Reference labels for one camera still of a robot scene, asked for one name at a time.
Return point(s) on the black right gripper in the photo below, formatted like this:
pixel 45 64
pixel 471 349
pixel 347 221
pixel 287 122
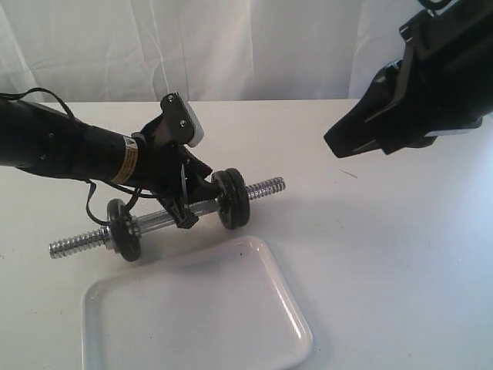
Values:
pixel 452 45

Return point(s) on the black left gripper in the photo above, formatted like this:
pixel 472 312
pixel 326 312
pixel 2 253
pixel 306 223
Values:
pixel 172 175

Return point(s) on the black weight plate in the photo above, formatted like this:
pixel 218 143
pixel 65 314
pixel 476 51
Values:
pixel 242 196
pixel 228 203
pixel 123 230

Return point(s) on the chrome threaded dumbbell bar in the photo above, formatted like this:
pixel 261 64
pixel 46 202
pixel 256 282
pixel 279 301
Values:
pixel 100 237

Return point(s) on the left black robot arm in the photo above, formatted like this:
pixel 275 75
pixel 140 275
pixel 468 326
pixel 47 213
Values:
pixel 54 143

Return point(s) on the white rectangular tray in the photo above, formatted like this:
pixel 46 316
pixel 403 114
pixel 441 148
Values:
pixel 225 307

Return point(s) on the white backdrop curtain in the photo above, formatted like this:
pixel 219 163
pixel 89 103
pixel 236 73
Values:
pixel 92 51

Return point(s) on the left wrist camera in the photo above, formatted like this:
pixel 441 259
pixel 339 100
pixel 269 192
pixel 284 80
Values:
pixel 179 122

